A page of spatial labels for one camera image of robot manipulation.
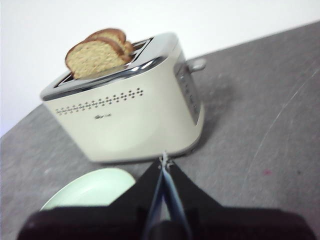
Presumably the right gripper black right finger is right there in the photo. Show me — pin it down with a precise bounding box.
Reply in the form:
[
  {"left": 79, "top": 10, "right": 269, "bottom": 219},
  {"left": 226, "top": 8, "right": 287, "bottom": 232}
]
[{"left": 164, "top": 161, "right": 316, "bottom": 240}]

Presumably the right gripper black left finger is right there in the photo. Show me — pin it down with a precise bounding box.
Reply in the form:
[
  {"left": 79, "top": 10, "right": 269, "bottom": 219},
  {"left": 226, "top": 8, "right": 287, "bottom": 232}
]
[{"left": 17, "top": 159, "right": 165, "bottom": 240}]

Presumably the pale green round plate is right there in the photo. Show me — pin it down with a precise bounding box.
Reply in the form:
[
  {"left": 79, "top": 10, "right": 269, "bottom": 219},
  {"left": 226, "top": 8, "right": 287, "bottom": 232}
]
[{"left": 39, "top": 167, "right": 137, "bottom": 212}]

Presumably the large square bread slice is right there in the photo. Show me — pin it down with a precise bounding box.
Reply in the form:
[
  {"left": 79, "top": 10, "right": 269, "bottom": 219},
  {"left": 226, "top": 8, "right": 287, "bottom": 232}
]
[{"left": 64, "top": 38, "right": 133, "bottom": 80}]

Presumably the cream and chrome toaster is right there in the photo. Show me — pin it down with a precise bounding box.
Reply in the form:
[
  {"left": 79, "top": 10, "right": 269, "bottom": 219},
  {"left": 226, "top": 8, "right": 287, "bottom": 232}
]
[{"left": 39, "top": 32, "right": 207, "bottom": 165}]

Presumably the small rounded bread slice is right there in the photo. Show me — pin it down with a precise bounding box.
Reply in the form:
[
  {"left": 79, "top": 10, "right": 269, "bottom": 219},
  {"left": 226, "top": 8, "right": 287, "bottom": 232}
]
[{"left": 86, "top": 27, "right": 135, "bottom": 57}]

